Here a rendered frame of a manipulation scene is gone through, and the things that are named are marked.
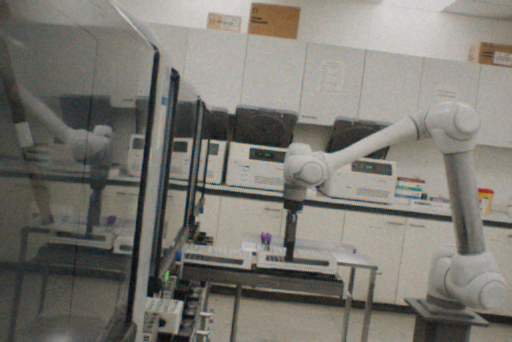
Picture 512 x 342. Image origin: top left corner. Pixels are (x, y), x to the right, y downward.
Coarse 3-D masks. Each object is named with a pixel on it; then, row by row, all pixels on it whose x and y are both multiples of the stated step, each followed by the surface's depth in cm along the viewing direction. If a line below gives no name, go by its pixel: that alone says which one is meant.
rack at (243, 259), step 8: (192, 248) 196; (200, 248) 197; (208, 248) 200; (216, 248) 201; (224, 248) 203; (232, 248) 204; (184, 256) 197; (192, 256) 200; (200, 256) 201; (208, 256) 203; (216, 256) 204; (224, 256) 194; (232, 256) 194; (240, 256) 194; (248, 256) 194; (216, 264) 194; (224, 264) 194; (232, 264) 194; (240, 264) 204; (248, 264) 194
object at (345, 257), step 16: (256, 240) 251; (272, 240) 256; (304, 240) 267; (352, 256) 240; (368, 256) 244; (352, 272) 269; (240, 288) 227; (352, 288) 269; (368, 288) 227; (368, 304) 227; (368, 320) 227; (240, 336) 271
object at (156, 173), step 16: (160, 64) 91; (160, 80) 91; (160, 96) 92; (160, 160) 101; (160, 176) 164; (160, 192) 164; (160, 208) 164; (144, 224) 92; (144, 240) 93; (144, 256) 95; (144, 272) 97; (144, 288) 99; (144, 304) 102
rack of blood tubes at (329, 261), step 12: (264, 252) 194; (276, 252) 195; (300, 252) 199; (312, 252) 201; (324, 252) 203; (264, 264) 195; (276, 264) 195; (288, 264) 195; (300, 264) 195; (312, 264) 205; (324, 264) 205; (336, 264) 196
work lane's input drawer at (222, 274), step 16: (192, 272) 192; (208, 272) 192; (224, 272) 192; (240, 272) 193; (256, 272) 194; (272, 272) 194; (288, 272) 202; (304, 272) 205; (336, 272) 205; (272, 288) 193; (288, 288) 193; (304, 288) 194; (320, 288) 194; (336, 288) 194
